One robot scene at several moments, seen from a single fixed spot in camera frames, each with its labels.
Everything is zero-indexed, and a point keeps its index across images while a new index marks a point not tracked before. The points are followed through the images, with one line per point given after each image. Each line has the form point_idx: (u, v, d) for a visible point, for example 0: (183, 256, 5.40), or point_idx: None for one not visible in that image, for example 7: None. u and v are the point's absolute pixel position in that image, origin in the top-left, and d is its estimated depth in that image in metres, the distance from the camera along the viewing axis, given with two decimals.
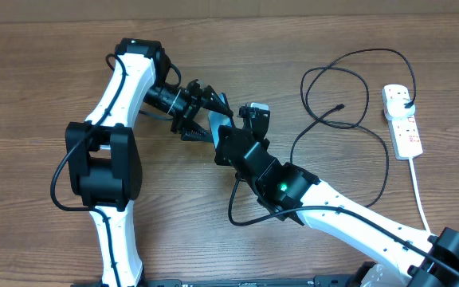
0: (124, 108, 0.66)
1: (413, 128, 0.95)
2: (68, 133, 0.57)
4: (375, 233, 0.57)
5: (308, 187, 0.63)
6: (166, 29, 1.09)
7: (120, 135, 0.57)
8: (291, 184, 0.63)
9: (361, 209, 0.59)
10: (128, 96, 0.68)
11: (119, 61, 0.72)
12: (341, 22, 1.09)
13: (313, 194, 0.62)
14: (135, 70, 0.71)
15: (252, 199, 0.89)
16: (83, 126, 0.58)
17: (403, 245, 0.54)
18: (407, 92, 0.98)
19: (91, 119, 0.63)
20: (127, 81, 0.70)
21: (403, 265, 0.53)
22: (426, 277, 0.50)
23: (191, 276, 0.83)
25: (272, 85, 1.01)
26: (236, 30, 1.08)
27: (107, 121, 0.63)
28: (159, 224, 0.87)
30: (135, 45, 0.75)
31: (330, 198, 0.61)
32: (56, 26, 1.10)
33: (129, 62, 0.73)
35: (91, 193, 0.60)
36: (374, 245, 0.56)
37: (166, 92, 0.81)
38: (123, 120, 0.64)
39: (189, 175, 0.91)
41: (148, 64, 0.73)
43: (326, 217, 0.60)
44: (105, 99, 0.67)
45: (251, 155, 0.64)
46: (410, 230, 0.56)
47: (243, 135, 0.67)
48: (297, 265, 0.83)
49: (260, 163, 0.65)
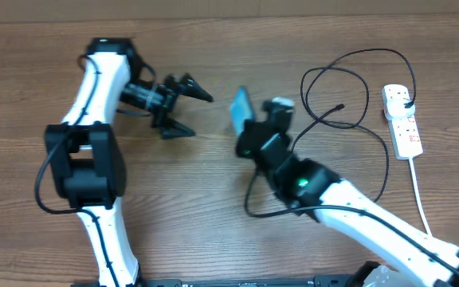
0: (101, 106, 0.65)
1: (413, 128, 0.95)
2: (47, 136, 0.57)
4: (399, 241, 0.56)
5: (330, 185, 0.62)
6: (166, 29, 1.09)
7: (100, 133, 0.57)
8: (310, 178, 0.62)
9: (386, 214, 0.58)
10: (103, 94, 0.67)
11: (89, 60, 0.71)
12: (341, 22, 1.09)
13: (335, 194, 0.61)
14: (108, 68, 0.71)
15: (252, 198, 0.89)
16: (60, 128, 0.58)
17: (429, 257, 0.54)
18: (407, 92, 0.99)
19: (67, 120, 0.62)
20: (101, 79, 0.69)
21: (428, 277, 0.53)
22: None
23: (191, 276, 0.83)
25: (272, 85, 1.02)
26: (236, 30, 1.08)
27: (84, 121, 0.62)
28: (158, 224, 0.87)
30: (106, 43, 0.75)
31: (353, 199, 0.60)
32: (56, 26, 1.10)
33: (102, 60, 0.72)
35: (76, 194, 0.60)
36: (398, 253, 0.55)
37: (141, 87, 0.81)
38: (100, 118, 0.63)
39: (188, 175, 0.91)
41: (121, 60, 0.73)
43: (348, 218, 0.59)
44: (80, 100, 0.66)
45: (268, 147, 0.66)
46: (437, 242, 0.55)
47: (262, 127, 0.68)
48: (297, 265, 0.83)
49: (277, 155, 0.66)
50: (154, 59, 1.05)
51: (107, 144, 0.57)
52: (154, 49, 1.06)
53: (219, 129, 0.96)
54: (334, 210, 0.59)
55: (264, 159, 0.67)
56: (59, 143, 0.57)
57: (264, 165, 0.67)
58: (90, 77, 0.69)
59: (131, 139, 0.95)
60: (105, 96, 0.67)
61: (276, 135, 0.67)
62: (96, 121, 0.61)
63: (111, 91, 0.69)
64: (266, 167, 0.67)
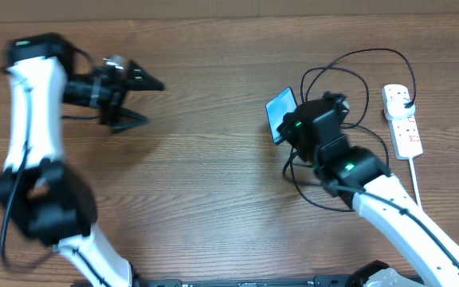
0: (44, 132, 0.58)
1: (413, 128, 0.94)
2: None
4: (433, 248, 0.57)
5: (378, 178, 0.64)
6: (166, 29, 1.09)
7: (54, 171, 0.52)
8: (357, 163, 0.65)
9: (427, 220, 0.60)
10: (42, 116, 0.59)
11: (14, 76, 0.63)
12: (341, 21, 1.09)
13: (380, 189, 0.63)
14: (39, 82, 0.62)
15: (252, 198, 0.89)
16: (6, 178, 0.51)
17: None
18: (407, 92, 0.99)
19: (10, 163, 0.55)
20: (34, 96, 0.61)
21: None
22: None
23: (191, 276, 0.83)
25: (272, 86, 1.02)
26: (236, 30, 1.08)
27: (30, 157, 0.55)
28: (158, 224, 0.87)
30: (24, 47, 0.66)
31: (398, 197, 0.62)
32: (55, 25, 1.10)
33: (29, 73, 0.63)
35: (46, 235, 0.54)
36: (428, 258, 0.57)
37: (82, 84, 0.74)
38: (49, 149, 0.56)
39: (189, 175, 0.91)
41: (51, 67, 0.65)
43: (386, 212, 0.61)
44: (15, 134, 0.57)
45: (322, 121, 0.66)
46: None
47: (319, 105, 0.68)
48: (297, 265, 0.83)
49: (328, 134, 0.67)
50: (154, 59, 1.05)
51: (63, 182, 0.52)
52: (154, 49, 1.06)
53: (218, 129, 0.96)
54: (377, 201, 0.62)
55: (315, 131, 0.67)
56: (10, 191, 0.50)
57: (312, 138, 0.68)
58: (19, 96, 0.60)
59: (131, 139, 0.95)
60: (45, 115, 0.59)
61: (331, 111, 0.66)
62: (44, 158, 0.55)
63: (50, 107, 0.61)
64: (314, 139, 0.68)
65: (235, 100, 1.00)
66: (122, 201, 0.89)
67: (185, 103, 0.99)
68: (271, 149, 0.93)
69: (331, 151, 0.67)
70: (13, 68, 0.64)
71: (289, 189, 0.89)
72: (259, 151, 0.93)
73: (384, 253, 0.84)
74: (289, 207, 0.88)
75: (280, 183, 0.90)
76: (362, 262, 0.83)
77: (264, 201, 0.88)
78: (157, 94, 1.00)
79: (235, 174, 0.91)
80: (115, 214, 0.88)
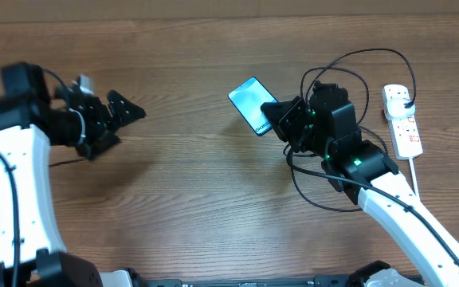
0: (36, 222, 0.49)
1: (413, 128, 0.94)
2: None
4: (434, 246, 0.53)
5: (384, 174, 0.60)
6: (166, 29, 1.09)
7: (49, 267, 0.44)
8: (365, 159, 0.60)
9: (431, 218, 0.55)
10: (30, 198, 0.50)
11: None
12: (341, 22, 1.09)
13: (385, 183, 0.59)
14: (21, 155, 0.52)
15: (253, 198, 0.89)
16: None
17: None
18: (407, 92, 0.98)
19: (1, 259, 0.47)
20: (17, 176, 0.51)
21: None
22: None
23: (191, 276, 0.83)
25: (272, 86, 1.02)
26: (236, 30, 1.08)
27: (22, 253, 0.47)
28: (159, 224, 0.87)
30: None
31: (403, 194, 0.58)
32: (55, 26, 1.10)
33: (5, 147, 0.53)
35: None
36: (429, 256, 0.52)
37: (64, 118, 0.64)
38: (44, 240, 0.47)
39: (188, 175, 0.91)
41: (33, 135, 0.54)
43: (391, 209, 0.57)
44: (3, 219, 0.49)
45: (341, 113, 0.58)
46: None
47: (339, 96, 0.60)
48: (297, 265, 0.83)
49: (343, 127, 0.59)
50: (154, 59, 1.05)
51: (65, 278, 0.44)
52: (154, 50, 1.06)
53: (218, 129, 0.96)
54: (380, 197, 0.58)
55: (329, 122, 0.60)
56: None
57: (325, 127, 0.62)
58: (1, 180, 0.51)
59: (132, 138, 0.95)
60: (37, 202, 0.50)
61: (350, 104, 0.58)
62: (40, 249, 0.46)
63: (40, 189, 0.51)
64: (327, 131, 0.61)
65: None
66: (123, 202, 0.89)
67: (185, 103, 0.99)
68: (271, 150, 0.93)
69: (343, 147, 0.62)
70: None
71: (289, 190, 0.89)
72: (260, 151, 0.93)
73: (384, 253, 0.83)
74: (289, 208, 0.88)
75: (280, 183, 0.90)
76: (362, 262, 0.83)
77: (264, 201, 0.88)
78: (158, 95, 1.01)
79: (234, 174, 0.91)
80: (115, 214, 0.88)
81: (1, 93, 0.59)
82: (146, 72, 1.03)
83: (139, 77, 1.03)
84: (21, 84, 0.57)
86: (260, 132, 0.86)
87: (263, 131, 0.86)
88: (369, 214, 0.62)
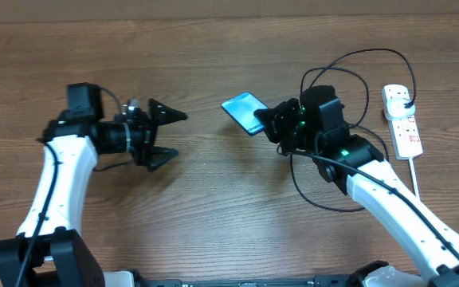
0: (62, 206, 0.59)
1: (413, 128, 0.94)
2: None
4: (417, 224, 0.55)
5: (370, 162, 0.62)
6: (167, 29, 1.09)
7: (64, 244, 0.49)
8: (352, 151, 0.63)
9: (413, 199, 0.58)
10: (65, 189, 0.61)
11: (48, 148, 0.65)
12: (341, 22, 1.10)
13: (372, 170, 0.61)
14: (70, 155, 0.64)
15: (252, 198, 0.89)
16: (13, 244, 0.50)
17: (443, 245, 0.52)
18: (407, 92, 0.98)
19: (25, 230, 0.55)
20: (60, 171, 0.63)
21: (435, 260, 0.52)
22: (453, 277, 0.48)
23: (191, 276, 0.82)
25: (272, 86, 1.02)
26: (237, 30, 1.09)
27: (44, 228, 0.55)
28: (159, 224, 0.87)
30: (64, 126, 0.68)
31: (388, 178, 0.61)
32: (56, 26, 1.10)
33: (61, 147, 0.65)
35: None
36: (413, 233, 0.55)
37: (115, 132, 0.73)
38: (64, 222, 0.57)
39: (189, 175, 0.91)
41: (84, 143, 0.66)
43: (376, 192, 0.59)
44: (38, 199, 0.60)
45: (327, 108, 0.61)
46: (455, 235, 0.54)
47: (325, 91, 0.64)
48: (297, 265, 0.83)
49: (332, 120, 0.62)
50: (154, 59, 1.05)
51: (72, 257, 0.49)
52: (154, 50, 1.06)
53: (218, 130, 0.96)
54: (366, 182, 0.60)
55: (317, 117, 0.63)
56: (17, 263, 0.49)
57: (314, 123, 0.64)
58: (49, 171, 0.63)
59: None
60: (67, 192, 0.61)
61: (336, 100, 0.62)
62: (57, 228, 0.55)
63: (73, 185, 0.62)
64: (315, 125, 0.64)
65: None
66: (123, 202, 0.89)
67: (185, 103, 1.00)
68: (270, 150, 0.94)
69: (333, 139, 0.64)
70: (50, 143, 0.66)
71: (289, 190, 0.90)
72: (260, 151, 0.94)
73: (384, 253, 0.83)
74: (289, 208, 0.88)
75: (279, 183, 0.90)
76: (363, 261, 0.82)
77: (263, 201, 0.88)
78: (158, 95, 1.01)
79: (235, 174, 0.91)
80: (115, 214, 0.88)
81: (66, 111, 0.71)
82: (146, 72, 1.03)
83: (139, 77, 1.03)
84: (84, 104, 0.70)
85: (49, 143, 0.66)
86: (252, 131, 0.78)
87: (256, 131, 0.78)
88: (358, 201, 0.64)
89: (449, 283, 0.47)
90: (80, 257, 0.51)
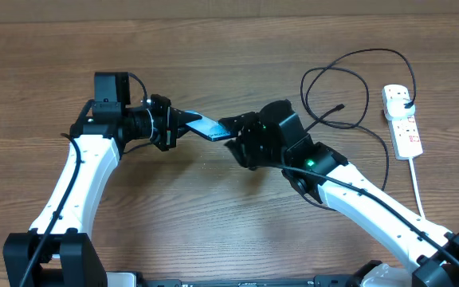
0: (78, 206, 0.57)
1: (413, 128, 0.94)
2: (7, 251, 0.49)
4: (390, 221, 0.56)
5: (335, 167, 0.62)
6: (167, 29, 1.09)
7: (73, 246, 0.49)
8: (318, 161, 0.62)
9: (383, 195, 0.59)
10: (84, 189, 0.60)
11: (72, 145, 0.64)
12: (341, 22, 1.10)
13: (341, 174, 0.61)
14: (92, 155, 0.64)
15: (252, 199, 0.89)
16: (23, 240, 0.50)
17: (418, 236, 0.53)
18: (407, 92, 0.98)
19: (37, 226, 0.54)
20: (82, 168, 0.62)
21: (413, 252, 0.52)
22: (433, 267, 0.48)
23: (191, 276, 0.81)
25: (272, 85, 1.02)
26: (237, 30, 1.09)
27: (56, 227, 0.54)
28: (159, 224, 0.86)
30: (93, 123, 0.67)
31: (355, 180, 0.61)
32: (56, 26, 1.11)
33: (87, 146, 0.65)
35: None
36: (388, 229, 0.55)
37: (139, 119, 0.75)
38: (76, 222, 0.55)
39: (187, 176, 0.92)
41: (109, 146, 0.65)
43: (347, 196, 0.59)
44: (55, 198, 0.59)
45: (286, 124, 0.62)
46: (429, 224, 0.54)
47: (281, 104, 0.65)
48: (297, 265, 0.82)
49: (292, 134, 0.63)
50: (154, 58, 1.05)
51: (80, 259, 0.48)
52: (154, 49, 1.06)
53: None
54: (335, 187, 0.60)
55: (279, 134, 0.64)
56: (25, 259, 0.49)
57: (278, 140, 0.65)
58: (70, 168, 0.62)
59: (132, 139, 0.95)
60: (84, 192, 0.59)
61: (293, 115, 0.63)
62: (70, 229, 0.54)
63: (92, 185, 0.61)
64: (279, 142, 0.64)
65: (235, 101, 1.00)
66: (123, 202, 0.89)
67: (185, 104, 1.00)
68: None
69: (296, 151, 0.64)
70: (76, 140, 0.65)
71: (288, 190, 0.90)
72: None
73: (384, 253, 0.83)
74: (290, 208, 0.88)
75: (279, 184, 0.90)
76: (362, 262, 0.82)
77: (263, 201, 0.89)
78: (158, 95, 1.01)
79: (234, 174, 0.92)
80: (115, 214, 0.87)
81: (91, 101, 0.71)
82: (146, 72, 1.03)
83: (139, 76, 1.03)
84: (112, 100, 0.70)
85: (75, 139, 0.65)
86: (213, 138, 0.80)
87: (217, 137, 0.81)
88: (333, 209, 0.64)
89: (429, 273, 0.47)
90: (88, 257, 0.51)
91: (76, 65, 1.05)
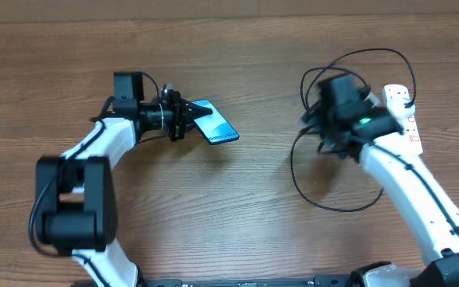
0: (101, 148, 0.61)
1: (413, 128, 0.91)
2: (39, 166, 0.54)
4: (429, 205, 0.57)
5: (390, 132, 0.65)
6: (167, 29, 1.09)
7: (96, 164, 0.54)
8: (374, 119, 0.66)
9: (430, 178, 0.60)
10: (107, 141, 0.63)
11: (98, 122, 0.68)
12: (341, 21, 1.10)
13: (393, 143, 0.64)
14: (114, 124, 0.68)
15: (253, 198, 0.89)
16: (53, 159, 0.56)
17: (451, 229, 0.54)
18: (407, 92, 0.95)
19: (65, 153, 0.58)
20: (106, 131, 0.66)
21: (440, 242, 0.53)
22: (457, 262, 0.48)
23: (191, 276, 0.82)
25: (272, 85, 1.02)
26: (237, 30, 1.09)
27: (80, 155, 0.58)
28: (158, 224, 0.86)
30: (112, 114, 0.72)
31: (406, 155, 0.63)
32: (56, 26, 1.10)
33: (110, 121, 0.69)
35: (61, 242, 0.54)
36: (422, 213, 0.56)
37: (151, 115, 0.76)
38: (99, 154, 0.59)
39: (187, 175, 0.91)
41: (127, 125, 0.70)
43: (392, 165, 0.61)
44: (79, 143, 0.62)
45: (339, 84, 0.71)
46: None
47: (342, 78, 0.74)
48: (297, 265, 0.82)
49: (344, 93, 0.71)
50: (154, 58, 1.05)
51: (103, 173, 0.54)
52: (154, 49, 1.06)
53: None
54: (385, 155, 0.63)
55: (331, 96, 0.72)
56: (52, 172, 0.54)
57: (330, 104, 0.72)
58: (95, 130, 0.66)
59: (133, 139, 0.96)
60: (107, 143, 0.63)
61: (347, 76, 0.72)
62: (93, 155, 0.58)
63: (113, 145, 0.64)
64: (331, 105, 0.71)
65: (236, 101, 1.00)
66: (123, 202, 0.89)
67: None
68: (271, 150, 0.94)
69: (347, 111, 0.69)
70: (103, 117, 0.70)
71: (288, 190, 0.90)
72: (259, 151, 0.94)
73: (384, 253, 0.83)
74: (290, 207, 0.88)
75: (280, 183, 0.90)
76: (362, 262, 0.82)
77: (263, 201, 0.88)
78: None
79: (234, 175, 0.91)
80: None
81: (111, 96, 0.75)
82: (146, 73, 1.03)
83: None
84: (128, 96, 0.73)
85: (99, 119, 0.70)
86: (212, 143, 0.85)
87: (215, 142, 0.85)
88: (370, 171, 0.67)
89: (451, 268, 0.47)
90: (108, 182, 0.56)
91: (76, 65, 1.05)
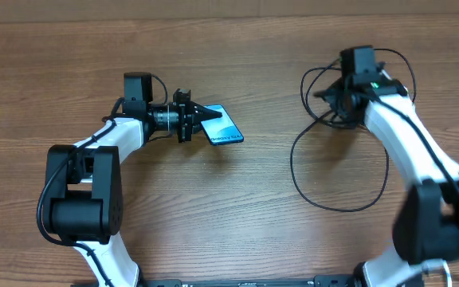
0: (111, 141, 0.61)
1: None
2: (50, 153, 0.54)
4: (418, 143, 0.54)
5: (396, 96, 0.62)
6: (167, 29, 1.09)
7: (107, 155, 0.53)
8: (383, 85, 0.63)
9: (423, 129, 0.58)
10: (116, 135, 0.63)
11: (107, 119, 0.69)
12: (341, 21, 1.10)
13: (396, 101, 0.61)
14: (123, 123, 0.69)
15: (253, 198, 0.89)
16: (64, 147, 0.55)
17: (433, 161, 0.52)
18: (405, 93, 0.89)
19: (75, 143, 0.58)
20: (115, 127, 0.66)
21: (420, 171, 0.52)
22: (435, 185, 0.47)
23: (191, 277, 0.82)
25: (272, 85, 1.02)
26: (237, 30, 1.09)
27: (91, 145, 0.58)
28: (159, 224, 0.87)
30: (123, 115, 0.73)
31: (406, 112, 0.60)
32: (55, 25, 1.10)
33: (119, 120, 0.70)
35: (65, 230, 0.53)
36: (408, 149, 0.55)
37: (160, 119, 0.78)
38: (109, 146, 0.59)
39: (187, 175, 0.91)
41: (136, 123, 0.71)
43: (389, 115, 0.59)
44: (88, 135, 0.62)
45: (359, 52, 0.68)
46: (451, 161, 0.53)
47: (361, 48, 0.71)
48: (297, 265, 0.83)
49: (362, 60, 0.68)
50: (154, 58, 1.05)
51: (113, 164, 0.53)
52: (154, 49, 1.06)
53: None
54: (386, 110, 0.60)
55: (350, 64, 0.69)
56: (63, 159, 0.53)
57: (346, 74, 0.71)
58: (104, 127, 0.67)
59: None
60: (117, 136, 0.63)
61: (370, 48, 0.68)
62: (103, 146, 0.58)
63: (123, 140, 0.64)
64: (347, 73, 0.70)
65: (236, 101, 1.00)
66: None
67: None
68: (270, 150, 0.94)
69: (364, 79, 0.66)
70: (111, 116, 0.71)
71: (288, 190, 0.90)
72: (259, 151, 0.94)
73: None
74: (290, 207, 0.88)
75: (280, 184, 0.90)
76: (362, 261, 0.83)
77: (263, 201, 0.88)
78: (158, 95, 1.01)
79: (235, 177, 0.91)
80: None
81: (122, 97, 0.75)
82: None
83: None
84: (139, 99, 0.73)
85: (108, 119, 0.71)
86: (214, 142, 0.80)
87: (218, 141, 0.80)
88: (372, 130, 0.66)
89: (429, 190, 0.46)
90: (117, 174, 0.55)
91: (77, 65, 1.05)
